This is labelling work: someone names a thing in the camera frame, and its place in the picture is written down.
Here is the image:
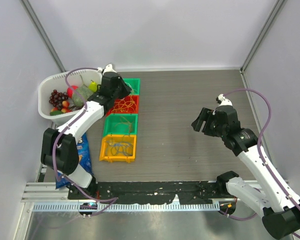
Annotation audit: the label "aluminium frame post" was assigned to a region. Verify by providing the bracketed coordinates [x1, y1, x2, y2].
[241, 0, 288, 72]
[19, 0, 66, 72]

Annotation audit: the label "yellow bin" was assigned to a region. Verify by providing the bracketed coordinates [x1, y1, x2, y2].
[99, 134, 137, 163]

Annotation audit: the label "blue Doritos bag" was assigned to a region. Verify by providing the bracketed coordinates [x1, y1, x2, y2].
[55, 133, 93, 189]

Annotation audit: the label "green toy melon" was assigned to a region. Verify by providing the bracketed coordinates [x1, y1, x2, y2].
[71, 85, 94, 107]

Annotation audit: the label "right aluminium frame post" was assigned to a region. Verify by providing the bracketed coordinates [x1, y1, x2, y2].
[241, 0, 288, 72]

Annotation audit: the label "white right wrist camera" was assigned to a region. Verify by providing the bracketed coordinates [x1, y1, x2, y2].
[216, 94, 233, 107]

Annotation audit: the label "red bin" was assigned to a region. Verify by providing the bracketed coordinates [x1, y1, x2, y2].
[106, 95, 139, 116]

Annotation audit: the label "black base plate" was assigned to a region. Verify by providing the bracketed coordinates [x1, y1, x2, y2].
[67, 180, 247, 205]

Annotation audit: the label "left aluminium frame post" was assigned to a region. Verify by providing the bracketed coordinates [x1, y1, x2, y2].
[19, 0, 66, 72]

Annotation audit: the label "near green bin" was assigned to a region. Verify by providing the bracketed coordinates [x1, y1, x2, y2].
[103, 113, 138, 137]

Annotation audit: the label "yellow toy pear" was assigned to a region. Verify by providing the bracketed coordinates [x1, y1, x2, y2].
[88, 80, 100, 93]

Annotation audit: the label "green bin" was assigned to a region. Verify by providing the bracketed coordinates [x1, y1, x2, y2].
[123, 78, 141, 95]
[103, 113, 138, 137]

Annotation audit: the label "white slotted cable duct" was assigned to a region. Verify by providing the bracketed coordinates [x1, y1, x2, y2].
[32, 201, 220, 213]

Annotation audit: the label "dark red toy grapes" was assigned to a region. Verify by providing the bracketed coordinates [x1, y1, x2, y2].
[48, 89, 69, 106]

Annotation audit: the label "small toy fruits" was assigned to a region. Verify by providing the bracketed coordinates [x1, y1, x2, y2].
[49, 100, 75, 116]

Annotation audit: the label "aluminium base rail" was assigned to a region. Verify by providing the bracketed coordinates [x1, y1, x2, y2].
[21, 178, 291, 201]

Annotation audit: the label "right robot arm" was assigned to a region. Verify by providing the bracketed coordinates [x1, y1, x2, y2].
[191, 104, 300, 240]

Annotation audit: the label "white plastic basket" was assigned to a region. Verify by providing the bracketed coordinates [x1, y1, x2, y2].
[37, 69, 102, 126]

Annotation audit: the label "far green bin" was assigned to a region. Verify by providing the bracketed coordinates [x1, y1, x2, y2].
[123, 78, 141, 95]

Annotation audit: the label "red toy apple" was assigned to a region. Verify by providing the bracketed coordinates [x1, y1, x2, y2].
[66, 85, 78, 98]

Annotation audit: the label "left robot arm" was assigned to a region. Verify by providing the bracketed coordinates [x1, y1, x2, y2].
[40, 64, 132, 200]

